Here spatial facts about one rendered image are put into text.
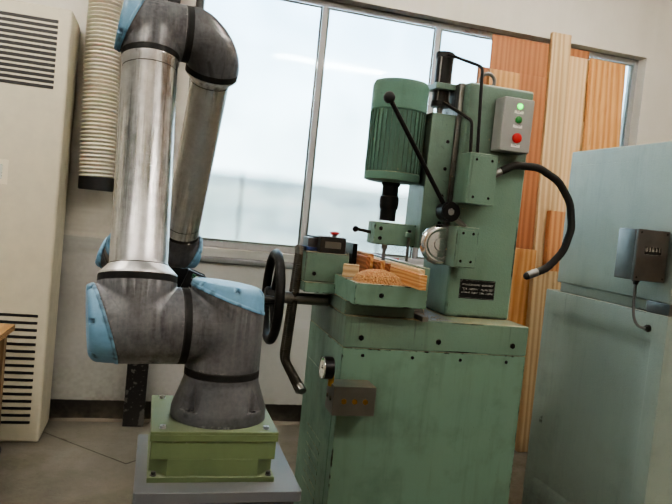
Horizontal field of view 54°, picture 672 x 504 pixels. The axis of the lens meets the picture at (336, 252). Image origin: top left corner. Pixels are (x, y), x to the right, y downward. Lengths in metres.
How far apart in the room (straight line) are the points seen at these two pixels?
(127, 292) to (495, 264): 1.23
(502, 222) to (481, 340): 0.38
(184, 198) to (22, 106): 1.47
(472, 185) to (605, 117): 2.02
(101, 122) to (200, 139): 1.55
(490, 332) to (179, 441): 1.05
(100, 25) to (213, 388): 2.13
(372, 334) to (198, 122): 0.77
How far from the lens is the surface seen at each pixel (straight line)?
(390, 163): 2.01
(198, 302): 1.29
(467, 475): 2.12
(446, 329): 1.96
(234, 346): 1.29
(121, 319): 1.25
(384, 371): 1.91
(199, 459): 1.32
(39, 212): 2.97
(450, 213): 1.98
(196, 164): 1.59
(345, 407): 1.82
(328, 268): 1.99
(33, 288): 3.00
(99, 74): 3.10
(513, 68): 3.72
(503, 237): 2.13
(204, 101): 1.52
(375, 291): 1.79
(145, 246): 1.29
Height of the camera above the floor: 1.07
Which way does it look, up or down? 3 degrees down
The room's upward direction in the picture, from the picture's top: 6 degrees clockwise
